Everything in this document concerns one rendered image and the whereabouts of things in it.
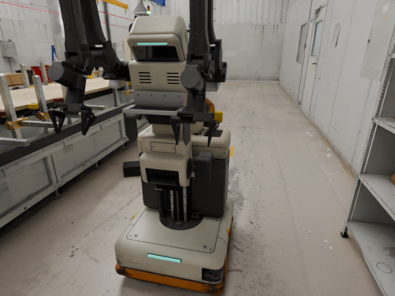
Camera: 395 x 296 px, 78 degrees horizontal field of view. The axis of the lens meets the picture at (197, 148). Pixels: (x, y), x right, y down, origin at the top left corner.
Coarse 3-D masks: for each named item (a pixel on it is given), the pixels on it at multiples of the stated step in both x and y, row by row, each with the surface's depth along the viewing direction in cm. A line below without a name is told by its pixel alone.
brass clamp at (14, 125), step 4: (16, 120) 154; (20, 120) 156; (4, 124) 151; (8, 124) 150; (12, 124) 151; (16, 124) 154; (20, 124) 156; (8, 128) 151; (12, 128) 152; (16, 128) 154
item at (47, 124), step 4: (0, 120) 159; (4, 120) 158; (24, 120) 158; (28, 120) 158; (24, 124) 156; (28, 124) 155; (32, 124) 155; (36, 124) 154; (40, 124) 153; (44, 124) 153; (48, 124) 152; (52, 124) 151
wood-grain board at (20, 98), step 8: (88, 80) 339; (96, 80) 339; (104, 80) 339; (32, 88) 264; (48, 88) 264; (56, 88) 264; (88, 88) 264; (96, 88) 264; (104, 88) 272; (0, 96) 213; (16, 96) 213; (24, 96) 213; (32, 96) 213; (48, 96) 213; (56, 96) 213; (0, 104) 181; (16, 104) 181; (24, 104) 181
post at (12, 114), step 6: (0, 78) 143; (0, 84) 144; (6, 84) 146; (0, 90) 146; (6, 90) 147; (6, 96) 147; (6, 102) 148; (12, 102) 151; (6, 108) 149; (12, 108) 151; (6, 114) 151; (12, 114) 152; (12, 120) 152; (12, 132) 155; (18, 132) 156; (18, 138) 157
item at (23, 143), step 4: (0, 140) 132; (4, 140) 131; (8, 140) 131; (12, 140) 130; (16, 140) 130; (20, 140) 130; (24, 140) 130; (28, 140) 131; (4, 144) 132; (8, 144) 132; (12, 144) 131; (16, 144) 131; (20, 144) 130; (24, 144) 129; (28, 144) 132
